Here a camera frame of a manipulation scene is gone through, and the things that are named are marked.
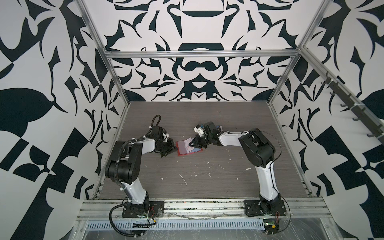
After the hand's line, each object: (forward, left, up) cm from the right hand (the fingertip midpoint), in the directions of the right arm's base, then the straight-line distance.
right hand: (188, 143), depth 95 cm
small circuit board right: (-42, -39, -4) cm, 58 cm away
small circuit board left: (-42, +25, -5) cm, 49 cm away
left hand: (-1, +7, -1) cm, 7 cm away
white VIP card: (-3, 0, -1) cm, 3 cm away
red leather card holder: (-3, +4, -1) cm, 6 cm away
